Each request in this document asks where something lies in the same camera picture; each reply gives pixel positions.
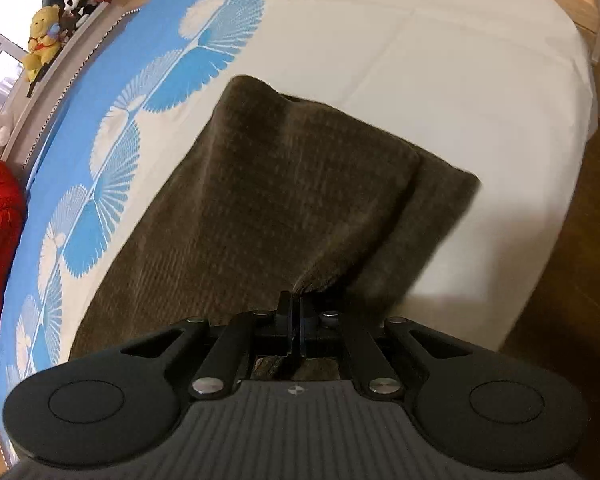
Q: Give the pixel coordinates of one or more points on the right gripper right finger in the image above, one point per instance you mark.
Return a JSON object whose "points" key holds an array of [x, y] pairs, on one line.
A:
{"points": [[334, 326]]}

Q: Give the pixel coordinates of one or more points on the panda plush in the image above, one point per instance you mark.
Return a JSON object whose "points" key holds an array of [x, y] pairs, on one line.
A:
{"points": [[78, 11]]}

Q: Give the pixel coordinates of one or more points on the dark brown corduroy pants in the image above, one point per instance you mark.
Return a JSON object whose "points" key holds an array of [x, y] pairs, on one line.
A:
{"points": [[278, 194]]}

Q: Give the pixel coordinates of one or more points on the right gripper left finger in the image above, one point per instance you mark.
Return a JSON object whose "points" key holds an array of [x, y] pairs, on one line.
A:
{"points": [[246, 338]]}

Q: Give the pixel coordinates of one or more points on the blue patterned bed sheet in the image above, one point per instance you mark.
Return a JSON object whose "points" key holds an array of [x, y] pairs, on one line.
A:
{"points": [[500, 88]]}

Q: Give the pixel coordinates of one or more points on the yellow bear plush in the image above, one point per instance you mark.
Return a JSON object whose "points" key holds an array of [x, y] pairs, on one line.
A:
{"points": [[44, 42]]}

